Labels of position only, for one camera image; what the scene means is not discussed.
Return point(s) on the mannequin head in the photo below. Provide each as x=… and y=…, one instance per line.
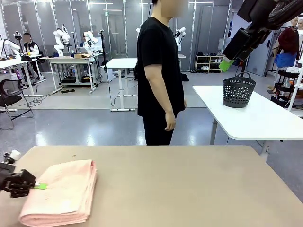
x=300, y=23
x=294, y=23

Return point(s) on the person's right hand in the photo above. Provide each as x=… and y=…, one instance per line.
x=170, y=120

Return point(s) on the white side table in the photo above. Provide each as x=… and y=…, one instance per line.
x=248, y=118

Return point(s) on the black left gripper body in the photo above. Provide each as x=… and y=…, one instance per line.
x=4, y=179

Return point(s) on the white height-adjustable desk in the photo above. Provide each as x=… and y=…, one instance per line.
x=122, y=62

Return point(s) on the person in black clothes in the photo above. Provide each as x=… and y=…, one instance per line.
x=161, y=59

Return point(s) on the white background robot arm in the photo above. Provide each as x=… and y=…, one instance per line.
x=138, y=30
x=59, y=45
x=11, y=45
x=91, y=47
x=178, y=40

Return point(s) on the black utility cart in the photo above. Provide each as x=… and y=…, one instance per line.
x=281, y=88

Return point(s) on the grey door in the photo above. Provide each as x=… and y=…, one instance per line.
x=260, y=63

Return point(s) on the black camera pole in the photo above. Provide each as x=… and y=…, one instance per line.
x=103, y=47

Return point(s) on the black plastic laundry basket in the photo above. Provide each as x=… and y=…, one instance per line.
x=236, y=94

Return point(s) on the wooden shoe rack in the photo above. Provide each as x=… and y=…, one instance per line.
x=210, y=62

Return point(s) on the black office chair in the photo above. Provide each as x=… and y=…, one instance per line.
x=9, y=99

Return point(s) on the white lab table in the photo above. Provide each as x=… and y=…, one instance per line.
x=11, y=62

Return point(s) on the seated person in varsity jacket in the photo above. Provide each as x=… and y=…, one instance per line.
x=32, y=47

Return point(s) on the dark red hanging garment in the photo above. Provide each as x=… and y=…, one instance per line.
x=288, y=40

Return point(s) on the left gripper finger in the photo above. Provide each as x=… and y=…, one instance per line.
x=20, y=192
x=24, y=178

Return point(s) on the black power strip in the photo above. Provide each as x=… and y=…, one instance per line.
x=67, y=91

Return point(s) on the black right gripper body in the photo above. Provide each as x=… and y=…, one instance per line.
x=260, y=33

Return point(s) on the cardboard box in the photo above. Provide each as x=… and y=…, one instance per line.
x=80, y=56

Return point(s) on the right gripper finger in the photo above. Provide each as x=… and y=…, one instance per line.
x=236, y=42
x=243, y=55

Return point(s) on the person's right forearm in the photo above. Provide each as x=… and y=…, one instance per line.
x=163, y=99

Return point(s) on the white robot work table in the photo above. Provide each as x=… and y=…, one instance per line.
x=68, y=60

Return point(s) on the pink terry towel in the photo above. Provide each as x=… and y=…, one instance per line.
x=64, y=189

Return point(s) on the blue hanging garment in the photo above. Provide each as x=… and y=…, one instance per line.
x=285, y=60

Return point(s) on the person's left hand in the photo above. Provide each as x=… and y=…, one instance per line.
x=185, y=104

